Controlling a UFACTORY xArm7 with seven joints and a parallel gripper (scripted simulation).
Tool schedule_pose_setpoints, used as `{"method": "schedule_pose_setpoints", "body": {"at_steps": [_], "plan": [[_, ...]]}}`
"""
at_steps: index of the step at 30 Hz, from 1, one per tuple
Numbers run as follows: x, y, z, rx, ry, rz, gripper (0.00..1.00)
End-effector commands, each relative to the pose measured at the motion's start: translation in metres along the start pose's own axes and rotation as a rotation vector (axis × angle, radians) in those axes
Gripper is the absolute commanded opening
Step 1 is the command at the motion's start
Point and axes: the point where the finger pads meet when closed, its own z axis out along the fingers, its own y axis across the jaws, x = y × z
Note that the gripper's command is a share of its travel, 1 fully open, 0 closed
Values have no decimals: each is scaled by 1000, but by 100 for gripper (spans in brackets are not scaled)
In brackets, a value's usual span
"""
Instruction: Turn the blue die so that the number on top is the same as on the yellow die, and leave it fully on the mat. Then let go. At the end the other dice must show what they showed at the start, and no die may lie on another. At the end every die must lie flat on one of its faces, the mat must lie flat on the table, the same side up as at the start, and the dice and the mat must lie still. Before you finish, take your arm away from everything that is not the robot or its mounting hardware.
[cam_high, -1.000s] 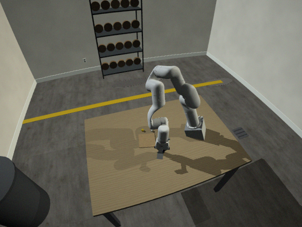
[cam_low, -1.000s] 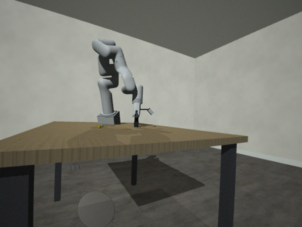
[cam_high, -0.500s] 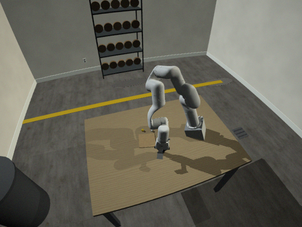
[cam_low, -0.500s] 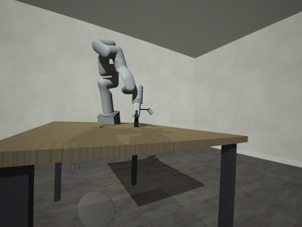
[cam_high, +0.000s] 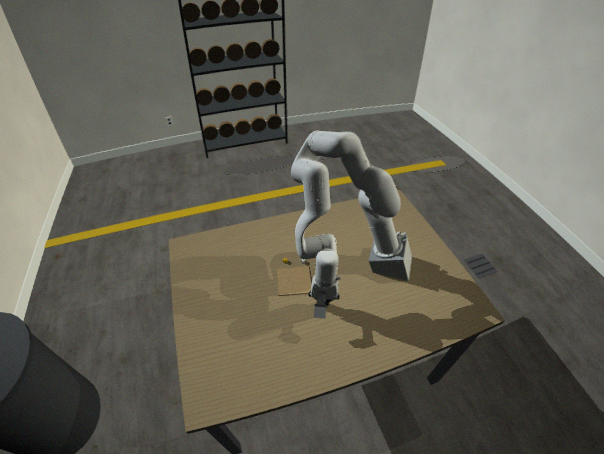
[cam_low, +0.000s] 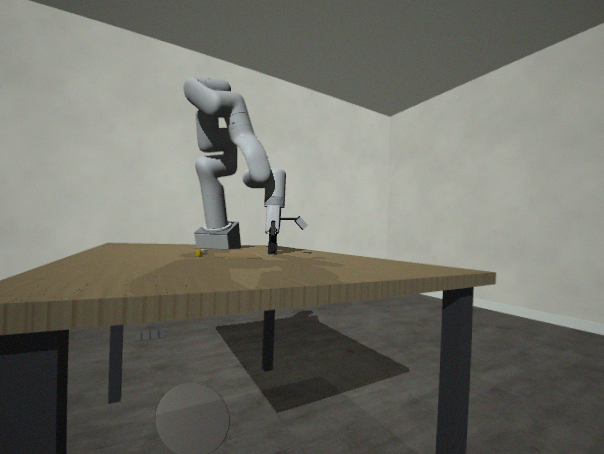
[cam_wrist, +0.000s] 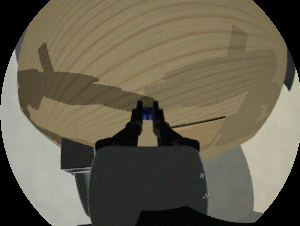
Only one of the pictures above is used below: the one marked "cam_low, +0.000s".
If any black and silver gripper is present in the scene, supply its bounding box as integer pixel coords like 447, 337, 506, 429
264, 205, 285, 254

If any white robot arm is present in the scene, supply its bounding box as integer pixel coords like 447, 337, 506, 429
184, 77, 286, 232

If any brown square mat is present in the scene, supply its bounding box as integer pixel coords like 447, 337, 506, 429
214, 253, 263, 258

